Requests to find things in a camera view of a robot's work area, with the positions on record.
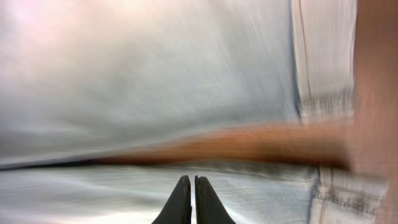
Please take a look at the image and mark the light blue denim shorts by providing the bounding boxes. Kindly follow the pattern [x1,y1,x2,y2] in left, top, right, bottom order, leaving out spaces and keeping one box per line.
[1,1,387,223]

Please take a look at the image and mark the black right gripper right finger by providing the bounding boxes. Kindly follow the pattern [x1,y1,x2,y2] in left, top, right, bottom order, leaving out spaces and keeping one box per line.
[195,176,235,224]

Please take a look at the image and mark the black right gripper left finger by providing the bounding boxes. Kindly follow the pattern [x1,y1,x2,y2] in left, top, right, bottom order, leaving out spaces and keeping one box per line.
[152,175,192,224]

